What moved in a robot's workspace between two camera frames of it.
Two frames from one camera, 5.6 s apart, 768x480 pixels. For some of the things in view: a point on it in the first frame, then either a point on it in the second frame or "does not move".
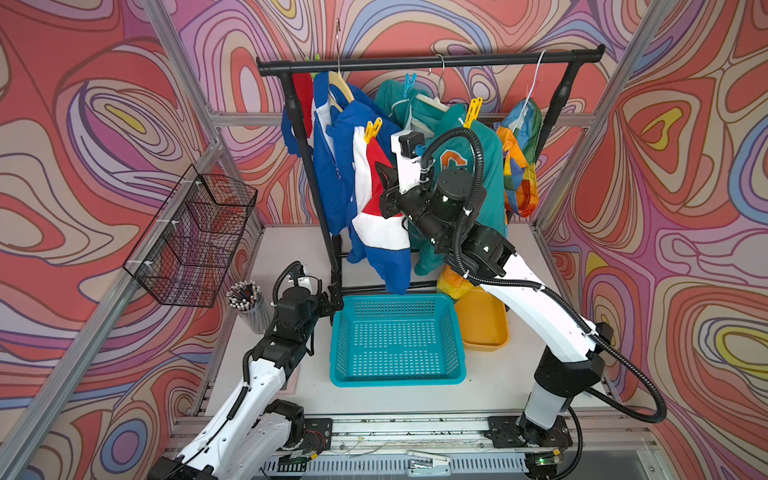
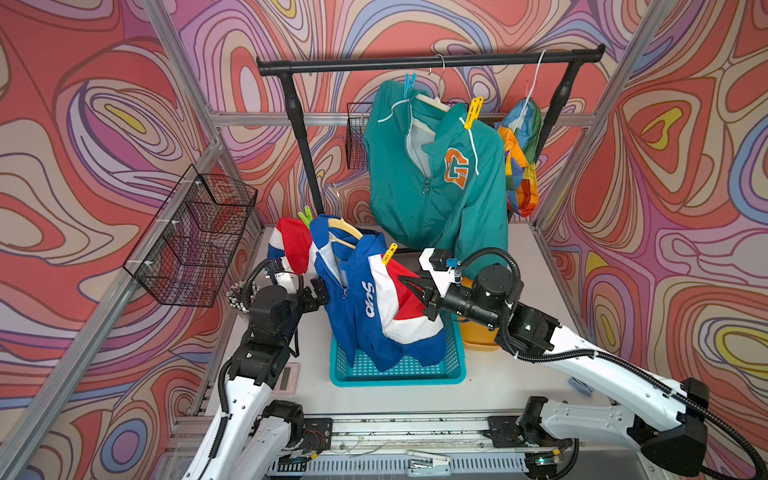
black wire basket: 187,252 does not move
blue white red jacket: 347,134 to 380,316
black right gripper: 393,178 to 428,297
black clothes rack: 289,67 does not move
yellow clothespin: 372,129 to 389,253
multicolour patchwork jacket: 519,133 does not move
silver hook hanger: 437,102 does not move
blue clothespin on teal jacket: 409,82 does not move
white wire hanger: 529,95 does not move
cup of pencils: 246,298 does not move
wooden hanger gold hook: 339,78 to 342,223
